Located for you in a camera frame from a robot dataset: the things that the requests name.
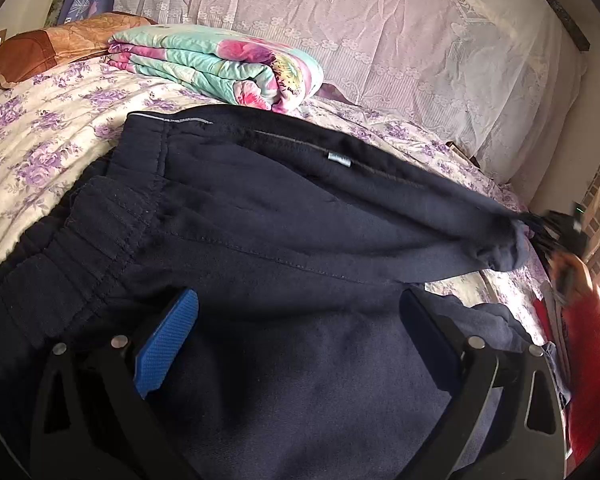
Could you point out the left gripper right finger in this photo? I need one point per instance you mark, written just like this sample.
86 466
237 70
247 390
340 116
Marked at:
504 419

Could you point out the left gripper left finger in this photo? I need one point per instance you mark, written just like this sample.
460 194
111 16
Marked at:
91 421

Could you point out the right hand on gripper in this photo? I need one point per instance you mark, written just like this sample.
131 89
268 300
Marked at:
572 280

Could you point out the purple floral bedspread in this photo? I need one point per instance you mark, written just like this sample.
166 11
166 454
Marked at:
86 133

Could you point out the white lace headboard cover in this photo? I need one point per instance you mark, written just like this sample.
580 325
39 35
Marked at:
495 77

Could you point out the navy blue sweatpants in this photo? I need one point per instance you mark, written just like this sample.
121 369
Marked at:
285 374

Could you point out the folded teal pink floral quilt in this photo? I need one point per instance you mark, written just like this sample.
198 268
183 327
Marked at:
219 63

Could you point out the brown leather pillow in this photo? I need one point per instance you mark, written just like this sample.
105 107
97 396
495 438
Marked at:
31 53

